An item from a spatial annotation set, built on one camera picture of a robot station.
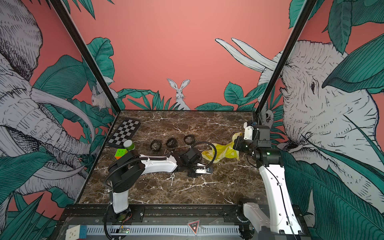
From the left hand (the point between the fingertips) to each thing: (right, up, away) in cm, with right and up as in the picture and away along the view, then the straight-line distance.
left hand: (204, 167), depth 88 cm
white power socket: (-57, -22, -23) cm, 66 cm away
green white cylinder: (-48, +12, +6) cm, 50 cm away
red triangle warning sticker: (-6, -23, -18) cm, 30 cm away
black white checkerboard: (-56, +21, +16) cm, 62 cm away
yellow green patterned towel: (+10, +11, -7) cm, 17 cm away
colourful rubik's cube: (-52, +8, +2) cm, 53 cm away
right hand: (+14, +19, -15) cm, 28 cm away
